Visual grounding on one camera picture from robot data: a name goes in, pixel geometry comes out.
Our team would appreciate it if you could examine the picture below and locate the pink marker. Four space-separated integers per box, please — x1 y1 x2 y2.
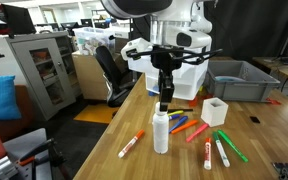
185 123 210 143

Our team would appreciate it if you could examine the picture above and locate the black monitor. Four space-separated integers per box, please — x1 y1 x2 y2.
1 3 37 35

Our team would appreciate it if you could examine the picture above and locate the white marker green cap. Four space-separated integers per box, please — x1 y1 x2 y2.
212 131 231 168

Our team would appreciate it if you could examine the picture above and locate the grey plastic crate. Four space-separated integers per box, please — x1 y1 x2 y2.
203 59 281 103

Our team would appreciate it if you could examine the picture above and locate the yellow floor mat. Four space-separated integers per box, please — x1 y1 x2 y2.
73 103 120 125

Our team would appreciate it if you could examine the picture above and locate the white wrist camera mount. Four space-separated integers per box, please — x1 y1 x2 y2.
120 37 152 62

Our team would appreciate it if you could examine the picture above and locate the pale blue plate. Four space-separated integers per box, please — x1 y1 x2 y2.
214 75 247 83

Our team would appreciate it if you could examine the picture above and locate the white plastic drawer unit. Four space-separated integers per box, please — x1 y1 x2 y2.
145 37 213 101

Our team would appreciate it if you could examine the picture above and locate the blue cushion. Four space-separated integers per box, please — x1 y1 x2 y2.
0 75 22 123

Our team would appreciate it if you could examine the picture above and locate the white marker orange cap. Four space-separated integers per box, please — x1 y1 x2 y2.
117 129 146 159

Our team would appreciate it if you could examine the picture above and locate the brown sofa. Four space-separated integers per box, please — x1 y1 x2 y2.
0 84 35 143

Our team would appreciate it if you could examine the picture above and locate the black marker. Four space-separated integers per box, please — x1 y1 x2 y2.
167 108 194 113

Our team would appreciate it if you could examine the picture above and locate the black curtain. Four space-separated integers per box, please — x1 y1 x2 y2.
130 0 288 62

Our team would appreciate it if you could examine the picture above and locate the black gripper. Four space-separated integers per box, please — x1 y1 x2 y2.
151 46 184 113

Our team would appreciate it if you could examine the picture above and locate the red toy block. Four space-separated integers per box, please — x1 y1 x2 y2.
202 93 215 101
188 95 200 108

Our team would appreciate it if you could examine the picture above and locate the black office chair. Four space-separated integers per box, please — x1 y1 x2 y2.
94 45 136 108

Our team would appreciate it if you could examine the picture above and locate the red plastic clip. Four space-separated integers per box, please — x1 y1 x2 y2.
266 98 282 106

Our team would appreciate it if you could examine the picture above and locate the white marker red cap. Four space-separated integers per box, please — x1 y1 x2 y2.
203 137 213 171

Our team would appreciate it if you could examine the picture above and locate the grey metal cabinet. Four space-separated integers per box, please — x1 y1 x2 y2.
5 32 82 122

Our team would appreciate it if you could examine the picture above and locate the beige wooden cabinet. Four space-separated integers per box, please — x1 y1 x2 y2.
71 53 110 101

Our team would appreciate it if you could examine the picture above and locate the wooden side table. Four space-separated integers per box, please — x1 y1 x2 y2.
252 56 288 86

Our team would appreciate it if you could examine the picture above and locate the white plastic bottle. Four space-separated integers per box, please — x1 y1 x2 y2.
152 111 170 155

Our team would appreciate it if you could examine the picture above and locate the clear plastic storage bin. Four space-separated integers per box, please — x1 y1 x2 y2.
73 26 132 56

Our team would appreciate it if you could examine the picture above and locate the white square pen holder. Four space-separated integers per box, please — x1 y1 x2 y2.
200 97 229 128

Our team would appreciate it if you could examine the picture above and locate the yellow marker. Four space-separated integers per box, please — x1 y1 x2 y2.
167 110 185 117

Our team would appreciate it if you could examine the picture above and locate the white bottle lid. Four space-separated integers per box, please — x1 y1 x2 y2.
154 101 162 114

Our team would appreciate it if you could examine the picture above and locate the grey side table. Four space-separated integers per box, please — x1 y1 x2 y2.
2 128 53 180

